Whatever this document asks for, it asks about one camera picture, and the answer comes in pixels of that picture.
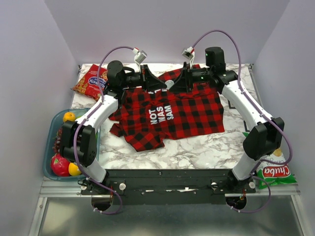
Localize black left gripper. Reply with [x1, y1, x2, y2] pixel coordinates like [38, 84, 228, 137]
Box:
[121, 64, 167, 93]

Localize green chips bag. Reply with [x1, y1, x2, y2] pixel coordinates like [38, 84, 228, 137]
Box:
[242, 131, 298, 190]

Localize dark red grapes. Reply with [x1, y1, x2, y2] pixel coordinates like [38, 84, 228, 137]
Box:
[53, 127, 62, 153]

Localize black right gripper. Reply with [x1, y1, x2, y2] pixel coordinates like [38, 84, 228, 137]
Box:
[168, 62, 213, 94]

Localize orange mandarin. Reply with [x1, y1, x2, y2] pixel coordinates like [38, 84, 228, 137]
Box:
[63, 112, 76, 122]

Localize clear round sticker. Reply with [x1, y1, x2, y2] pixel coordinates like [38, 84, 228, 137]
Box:
[165, 80, 175, 90]

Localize black wire stand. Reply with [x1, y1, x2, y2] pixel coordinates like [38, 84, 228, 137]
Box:
[228, 100, 236, 109]

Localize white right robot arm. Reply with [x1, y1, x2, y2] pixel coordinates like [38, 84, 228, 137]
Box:
[169, 47, 284, 193]

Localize red black plaid shirt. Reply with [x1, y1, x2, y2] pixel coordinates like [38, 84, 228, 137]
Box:
[110, 83, 224, 152]

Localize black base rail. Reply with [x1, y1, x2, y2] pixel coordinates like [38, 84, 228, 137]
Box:
[81, 169, 255, 206]

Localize red dragon fruit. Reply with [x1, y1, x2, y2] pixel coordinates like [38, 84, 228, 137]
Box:
[50, 153, 70, 177]

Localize teal plastic fruit tray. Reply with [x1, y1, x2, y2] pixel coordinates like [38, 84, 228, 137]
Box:
[43, 108, 89, 182]

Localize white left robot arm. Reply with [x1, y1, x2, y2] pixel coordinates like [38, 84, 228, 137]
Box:
[60, 60, 167, 194]

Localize yellow lemon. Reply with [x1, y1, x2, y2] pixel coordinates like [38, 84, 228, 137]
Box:
[68, 163, 81, 176]

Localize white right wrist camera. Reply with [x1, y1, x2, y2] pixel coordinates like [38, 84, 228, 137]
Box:
[182, 47, 195, 68]

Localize red candy bag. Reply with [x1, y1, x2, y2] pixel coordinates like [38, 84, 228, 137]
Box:
[72, 64, 101, 101]

